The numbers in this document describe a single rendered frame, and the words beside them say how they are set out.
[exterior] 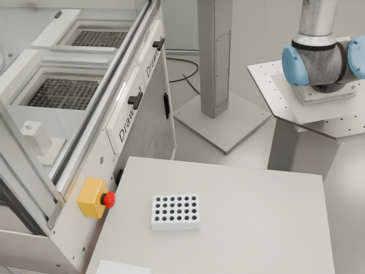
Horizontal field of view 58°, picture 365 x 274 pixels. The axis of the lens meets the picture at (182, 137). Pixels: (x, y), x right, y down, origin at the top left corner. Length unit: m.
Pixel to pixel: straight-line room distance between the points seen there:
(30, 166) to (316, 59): 0.74
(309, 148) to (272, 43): 1.78
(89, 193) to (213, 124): 1.43
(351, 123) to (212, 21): 0.90
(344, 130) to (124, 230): 0.74
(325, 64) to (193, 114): 1.35
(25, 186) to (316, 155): 1.08
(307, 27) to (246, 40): 2.08
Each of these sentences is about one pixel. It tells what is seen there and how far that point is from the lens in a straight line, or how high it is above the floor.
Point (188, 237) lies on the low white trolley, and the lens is 0.87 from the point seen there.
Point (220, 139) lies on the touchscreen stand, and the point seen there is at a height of 0.03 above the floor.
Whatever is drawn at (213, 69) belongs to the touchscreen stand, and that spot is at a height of 0.43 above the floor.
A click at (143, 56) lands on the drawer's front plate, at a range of 1.15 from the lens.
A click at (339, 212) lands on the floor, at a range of 1.90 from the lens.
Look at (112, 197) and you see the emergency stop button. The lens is 0.81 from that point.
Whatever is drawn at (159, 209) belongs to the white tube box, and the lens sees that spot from 0.87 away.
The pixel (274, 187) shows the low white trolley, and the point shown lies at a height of 0.76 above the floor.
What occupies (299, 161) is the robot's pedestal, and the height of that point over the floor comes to 0.50.
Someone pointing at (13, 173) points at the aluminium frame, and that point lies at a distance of 0.61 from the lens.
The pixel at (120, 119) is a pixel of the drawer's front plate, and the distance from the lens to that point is 0.96.
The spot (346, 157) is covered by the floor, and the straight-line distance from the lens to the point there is 2.14.
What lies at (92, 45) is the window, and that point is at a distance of 0.87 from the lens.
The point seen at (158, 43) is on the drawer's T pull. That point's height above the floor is 0.91.
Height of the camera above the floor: 1.54
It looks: 47 degrees down
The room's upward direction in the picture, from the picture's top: 6 degrees counter-clockwise
